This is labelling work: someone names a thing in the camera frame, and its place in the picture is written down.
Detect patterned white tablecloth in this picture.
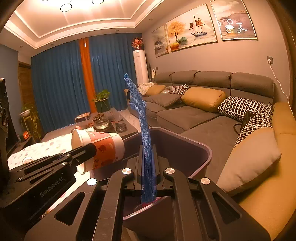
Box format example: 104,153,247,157
6,127,98,214

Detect white cloth on sofa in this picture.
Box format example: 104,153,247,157
137,82,154,95

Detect white standing air conditioner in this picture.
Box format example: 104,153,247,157
133,49,149,86

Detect mustard sofa chaise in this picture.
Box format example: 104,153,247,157
239,102,295,240

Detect grey sectional sofa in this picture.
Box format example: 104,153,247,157
139,70,274,181

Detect ceiling ring lamp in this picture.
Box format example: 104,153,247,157
60,0,105,13

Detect grey beige cushion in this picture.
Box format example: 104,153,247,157
217,128,281,196

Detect blue curtains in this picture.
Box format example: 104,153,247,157
32,33,142,133

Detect plant on stand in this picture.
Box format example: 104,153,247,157
20,103,43,143

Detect far mustard cushion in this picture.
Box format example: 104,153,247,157
145,84,166,96

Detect sailboat painting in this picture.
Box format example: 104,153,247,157
166,4,217,52

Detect glass teapot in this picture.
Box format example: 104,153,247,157
93,113,109,130

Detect far patterned cushion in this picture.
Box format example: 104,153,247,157
162,84,189,98

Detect apple print paper cup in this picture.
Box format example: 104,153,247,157
71,129,125,175

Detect red flower decoration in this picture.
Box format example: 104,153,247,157
132,37,144,50

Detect left small painting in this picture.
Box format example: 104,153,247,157
152,25,169,57

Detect dark plastic trash bin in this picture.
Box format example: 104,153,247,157
93,128,212,240

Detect blue foam net sheet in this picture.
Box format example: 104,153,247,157
123,73,156,203

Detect orange curtain strip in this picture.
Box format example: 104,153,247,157
79,38,96,113

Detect potted green plant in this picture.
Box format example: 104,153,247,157
92,89,111,113

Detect mustard cushion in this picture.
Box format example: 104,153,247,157
145,84,166,96
182,87,227,113

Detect wall socket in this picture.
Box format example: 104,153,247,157
267,56,273,64

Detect black white patterned cushion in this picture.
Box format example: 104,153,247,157
218,96,274,145

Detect black television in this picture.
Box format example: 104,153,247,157
1,78,19,158

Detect white charging cable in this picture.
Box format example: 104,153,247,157
268,60,293,117

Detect right landscape painting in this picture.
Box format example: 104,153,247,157
210,0,257,41

